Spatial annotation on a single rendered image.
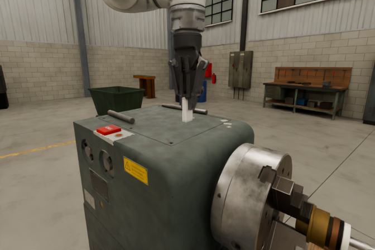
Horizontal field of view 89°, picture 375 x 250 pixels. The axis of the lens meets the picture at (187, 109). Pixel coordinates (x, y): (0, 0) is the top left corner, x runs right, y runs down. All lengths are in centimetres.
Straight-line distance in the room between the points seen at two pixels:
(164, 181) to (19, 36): 1006
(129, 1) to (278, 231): 70
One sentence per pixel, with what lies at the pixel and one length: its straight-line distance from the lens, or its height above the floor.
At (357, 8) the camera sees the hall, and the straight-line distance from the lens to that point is 742.
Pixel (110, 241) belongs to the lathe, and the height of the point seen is 82.
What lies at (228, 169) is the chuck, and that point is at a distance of 55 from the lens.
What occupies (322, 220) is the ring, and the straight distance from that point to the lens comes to 62.
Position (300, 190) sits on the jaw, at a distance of 74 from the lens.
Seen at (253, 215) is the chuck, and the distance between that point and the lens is 52.
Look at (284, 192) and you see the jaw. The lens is 53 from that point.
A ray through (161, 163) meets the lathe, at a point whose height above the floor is 125.
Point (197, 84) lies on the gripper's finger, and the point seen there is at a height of 143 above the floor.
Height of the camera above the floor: 148
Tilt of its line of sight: 13 degrees down
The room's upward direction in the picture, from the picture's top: straight up
